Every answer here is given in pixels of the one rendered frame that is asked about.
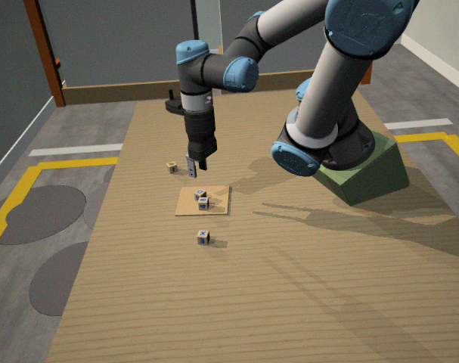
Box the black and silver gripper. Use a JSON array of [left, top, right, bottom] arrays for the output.
[[165, 89, 217, 178]]

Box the wooden letter block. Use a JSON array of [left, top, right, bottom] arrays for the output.
[[197, 231, 210, 245], [166, 162, 178, 174], [198, 197, 209, 210], [194, 189, 206, 201]]

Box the tan flat mat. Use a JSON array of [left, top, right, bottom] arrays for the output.
[[175, 185, 229, 216]]

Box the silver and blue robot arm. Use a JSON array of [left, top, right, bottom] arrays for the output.
[[176, 0, 420, 177]]

